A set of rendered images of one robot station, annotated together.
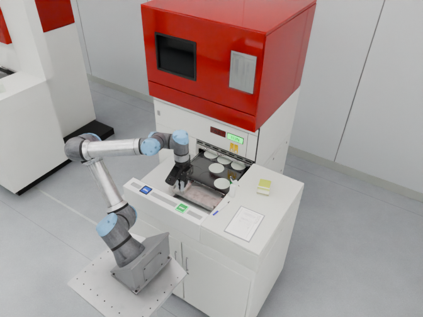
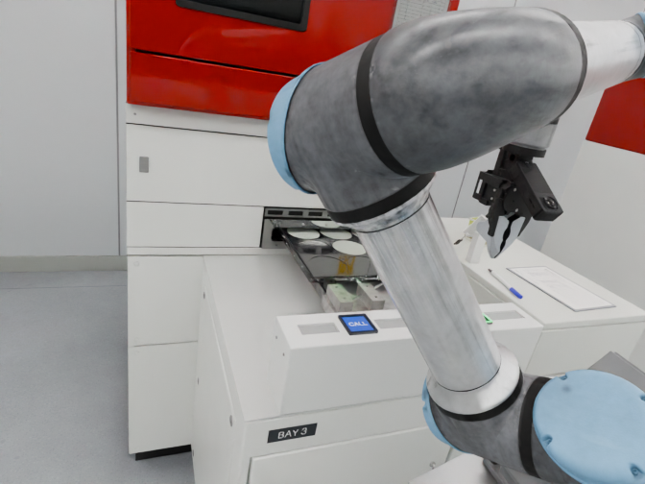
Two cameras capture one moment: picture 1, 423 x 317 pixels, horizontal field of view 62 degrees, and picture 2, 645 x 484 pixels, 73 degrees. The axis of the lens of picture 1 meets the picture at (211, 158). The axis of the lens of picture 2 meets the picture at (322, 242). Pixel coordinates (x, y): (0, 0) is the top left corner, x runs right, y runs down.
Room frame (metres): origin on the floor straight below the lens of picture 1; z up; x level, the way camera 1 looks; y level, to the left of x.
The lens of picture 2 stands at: (1.17, 0.98, 1.38)
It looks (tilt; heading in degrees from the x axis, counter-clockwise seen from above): 22 degrees down; 305
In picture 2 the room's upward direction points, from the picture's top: 10 degrees clockwise
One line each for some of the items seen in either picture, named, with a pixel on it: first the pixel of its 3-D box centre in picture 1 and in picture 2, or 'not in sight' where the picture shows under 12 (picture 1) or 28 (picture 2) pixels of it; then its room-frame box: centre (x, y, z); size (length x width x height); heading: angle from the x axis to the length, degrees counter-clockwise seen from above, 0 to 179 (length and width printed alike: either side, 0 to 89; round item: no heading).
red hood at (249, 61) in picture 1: (229, 49); (274, 4); (2.24, -0.09, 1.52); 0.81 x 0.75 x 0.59; 59
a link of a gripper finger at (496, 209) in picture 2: not in sight; (500, 213); (1.35, 0.18, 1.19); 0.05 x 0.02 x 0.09; 59
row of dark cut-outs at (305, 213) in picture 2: (223, 151); (334, 214); (1.88, -0.08, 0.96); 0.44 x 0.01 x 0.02; 59
